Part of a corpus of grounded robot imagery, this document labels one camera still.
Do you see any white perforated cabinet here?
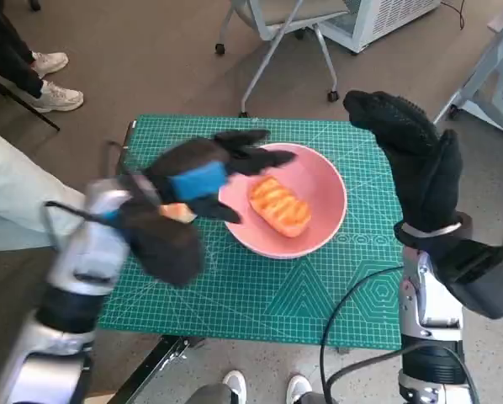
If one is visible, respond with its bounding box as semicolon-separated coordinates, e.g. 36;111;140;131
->
318;0;442;55

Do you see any black metal table rail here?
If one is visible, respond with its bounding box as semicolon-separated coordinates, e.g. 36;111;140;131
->
116;334;206;404

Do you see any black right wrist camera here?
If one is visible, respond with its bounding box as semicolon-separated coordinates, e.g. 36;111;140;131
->
430;237;503;320

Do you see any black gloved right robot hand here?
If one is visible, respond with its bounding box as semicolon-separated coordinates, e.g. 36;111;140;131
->
342;90;463;235

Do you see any pink bowl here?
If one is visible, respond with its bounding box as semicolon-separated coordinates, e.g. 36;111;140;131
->
217;142;347;259

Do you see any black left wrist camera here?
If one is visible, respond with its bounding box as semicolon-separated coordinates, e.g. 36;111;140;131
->
123;197;206;290

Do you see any grey rolling chair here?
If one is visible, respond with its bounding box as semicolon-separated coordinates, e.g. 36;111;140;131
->
214;0;341;119

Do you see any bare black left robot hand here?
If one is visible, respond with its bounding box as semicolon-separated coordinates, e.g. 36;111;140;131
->
144;129;298;224

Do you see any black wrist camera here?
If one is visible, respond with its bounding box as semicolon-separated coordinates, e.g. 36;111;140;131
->
430;237;503;320
123;197;206;290

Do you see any black chair frame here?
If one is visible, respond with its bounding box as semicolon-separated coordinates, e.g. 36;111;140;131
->
0;58;61;131

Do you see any round toy bread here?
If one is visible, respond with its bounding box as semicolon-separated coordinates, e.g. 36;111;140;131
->
158;203;197;223

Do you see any green cutting mat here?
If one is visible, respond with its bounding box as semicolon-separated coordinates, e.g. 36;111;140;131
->
96;113;404;351

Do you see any person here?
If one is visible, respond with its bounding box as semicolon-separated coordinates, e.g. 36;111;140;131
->
0;0;84;114
186;369;332;404
0;124;88;253

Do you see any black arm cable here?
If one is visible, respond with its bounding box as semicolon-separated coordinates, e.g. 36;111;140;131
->
325;339;482;404
44;200;124;253
319;264;404;404

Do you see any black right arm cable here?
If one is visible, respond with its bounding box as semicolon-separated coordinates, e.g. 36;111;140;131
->
325;339;482;404
319;264;404;404

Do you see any long toy bread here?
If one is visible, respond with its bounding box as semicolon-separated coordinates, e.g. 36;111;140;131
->
248;176;312;239

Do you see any black floor cable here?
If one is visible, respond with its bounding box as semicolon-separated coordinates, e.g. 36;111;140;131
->
439;0;467;30

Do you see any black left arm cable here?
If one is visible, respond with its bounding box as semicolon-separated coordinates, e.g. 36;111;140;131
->
44;200;124;253

